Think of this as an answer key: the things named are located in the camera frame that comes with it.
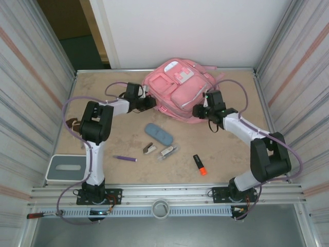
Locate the small brown white stapler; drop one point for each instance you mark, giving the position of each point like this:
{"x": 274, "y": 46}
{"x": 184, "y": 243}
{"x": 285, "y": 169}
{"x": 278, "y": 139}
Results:
{"x": 149, "y": 149}

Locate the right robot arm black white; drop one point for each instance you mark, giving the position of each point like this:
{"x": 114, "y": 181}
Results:
{"x": 270, "y": 159}

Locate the corrugated metal side panel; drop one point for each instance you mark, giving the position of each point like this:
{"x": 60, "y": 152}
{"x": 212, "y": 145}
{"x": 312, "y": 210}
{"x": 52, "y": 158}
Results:
{"x": 303, "y": 90}
{"x": 25, "y": 103}

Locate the grey round pipe fitting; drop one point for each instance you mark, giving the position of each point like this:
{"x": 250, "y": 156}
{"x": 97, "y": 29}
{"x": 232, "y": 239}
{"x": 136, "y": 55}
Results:
{"x": 160, "y": 207}

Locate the purple pen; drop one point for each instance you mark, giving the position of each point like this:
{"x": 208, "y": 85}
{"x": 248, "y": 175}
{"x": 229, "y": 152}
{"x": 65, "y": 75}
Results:
{"x": 126, "y": 158}

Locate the pink backpack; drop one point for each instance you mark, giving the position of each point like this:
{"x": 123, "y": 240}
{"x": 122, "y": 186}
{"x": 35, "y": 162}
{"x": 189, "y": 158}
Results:
{"x": 177, "y": 90}

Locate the white door frame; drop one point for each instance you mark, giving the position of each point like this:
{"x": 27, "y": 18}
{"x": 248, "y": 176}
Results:
{"x": 102, "y": 33}

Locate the white grey scale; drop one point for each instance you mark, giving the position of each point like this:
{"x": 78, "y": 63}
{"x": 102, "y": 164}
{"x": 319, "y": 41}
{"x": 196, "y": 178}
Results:
{"x": 66, "y": 168}

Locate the blue pencil case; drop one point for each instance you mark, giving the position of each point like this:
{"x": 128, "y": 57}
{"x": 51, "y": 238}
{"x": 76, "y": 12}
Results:
{"x": 158, "y": 134}

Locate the grey metal sheet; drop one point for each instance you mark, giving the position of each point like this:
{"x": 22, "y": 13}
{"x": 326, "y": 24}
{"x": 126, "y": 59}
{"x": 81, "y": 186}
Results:
{"x": 164, "y": 234}

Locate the aluminium mounting rail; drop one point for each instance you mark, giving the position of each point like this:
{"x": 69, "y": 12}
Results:
{"x": 164, "y": 191}

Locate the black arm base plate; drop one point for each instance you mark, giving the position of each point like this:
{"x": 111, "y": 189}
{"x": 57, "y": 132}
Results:
{"x": 115, "y": 196}
{"x": 218, "y": 195}

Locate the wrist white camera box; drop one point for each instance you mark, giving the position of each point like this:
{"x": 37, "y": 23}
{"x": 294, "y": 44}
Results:
{"x": 145, "y": 90}
{"x": 205, "y": 102}

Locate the black orange highlighter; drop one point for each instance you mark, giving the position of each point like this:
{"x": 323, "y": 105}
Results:
{"x": 199, "y": 163}

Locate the brown cloth bundle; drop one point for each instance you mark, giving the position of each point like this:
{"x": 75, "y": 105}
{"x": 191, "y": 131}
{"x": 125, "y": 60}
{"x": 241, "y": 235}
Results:
{"x": 70, "y": 123}

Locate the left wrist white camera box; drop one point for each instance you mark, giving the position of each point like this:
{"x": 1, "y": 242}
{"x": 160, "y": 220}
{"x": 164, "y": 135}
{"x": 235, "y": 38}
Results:
{"x": 145, "y": 90}

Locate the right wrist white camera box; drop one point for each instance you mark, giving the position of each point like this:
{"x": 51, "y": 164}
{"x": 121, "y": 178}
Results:
{"x": 205, "y": 102}

